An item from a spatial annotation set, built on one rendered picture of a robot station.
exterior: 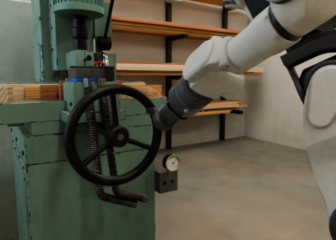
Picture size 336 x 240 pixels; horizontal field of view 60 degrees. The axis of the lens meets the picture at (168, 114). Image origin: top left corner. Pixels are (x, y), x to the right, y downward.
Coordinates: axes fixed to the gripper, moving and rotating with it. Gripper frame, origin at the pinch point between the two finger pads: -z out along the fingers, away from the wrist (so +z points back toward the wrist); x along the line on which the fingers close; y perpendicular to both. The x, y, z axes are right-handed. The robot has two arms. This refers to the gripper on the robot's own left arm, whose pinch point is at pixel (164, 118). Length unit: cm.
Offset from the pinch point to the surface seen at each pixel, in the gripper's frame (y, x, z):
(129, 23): 89, 171, -156
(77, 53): 36.9, 9.0, -21.8
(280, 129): -142, 291, -207
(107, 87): 16.6, -5.1, -1.4
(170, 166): -15.0, 6.7, -27.3
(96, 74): 23.4, -0.1, -8.5
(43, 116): 25.8, -15.3, -22.0
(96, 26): 48, 34, -34
